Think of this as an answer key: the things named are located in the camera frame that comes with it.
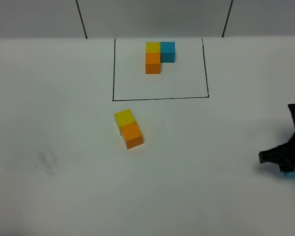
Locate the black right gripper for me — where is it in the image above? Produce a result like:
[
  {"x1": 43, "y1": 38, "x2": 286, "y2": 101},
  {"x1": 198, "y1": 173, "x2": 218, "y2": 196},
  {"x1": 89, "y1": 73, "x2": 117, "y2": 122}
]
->
[{"x1": 259, "y1": 132, "x2": 295, "y2": 173}]

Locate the template blue cube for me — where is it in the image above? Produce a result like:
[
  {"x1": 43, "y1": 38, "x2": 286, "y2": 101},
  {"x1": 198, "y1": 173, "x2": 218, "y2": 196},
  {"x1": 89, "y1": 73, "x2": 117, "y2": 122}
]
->
[{"x1": 160, "y1": 42, "x2": 176, "y2": 63}]

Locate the template orange cube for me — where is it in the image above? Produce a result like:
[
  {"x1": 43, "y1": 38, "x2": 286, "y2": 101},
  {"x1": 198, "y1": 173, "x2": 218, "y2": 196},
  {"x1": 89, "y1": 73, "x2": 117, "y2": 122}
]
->
[{"x1": 145, "y1": 53, "x2": 161, "y2": 74}]

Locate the template yellow cube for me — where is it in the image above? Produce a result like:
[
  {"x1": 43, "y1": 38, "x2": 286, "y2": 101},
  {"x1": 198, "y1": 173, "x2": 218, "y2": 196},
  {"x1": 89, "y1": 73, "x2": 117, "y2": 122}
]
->
[{"x1": 146, "y1": 42, "x2": 161, "y2": 53}]

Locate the loose orange cube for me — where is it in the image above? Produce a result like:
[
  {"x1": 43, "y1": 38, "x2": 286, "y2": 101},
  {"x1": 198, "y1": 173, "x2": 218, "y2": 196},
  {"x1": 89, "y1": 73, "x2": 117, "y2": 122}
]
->
[{"x1": 120, "y1": 122, "x2": 144, "y2": 149}]

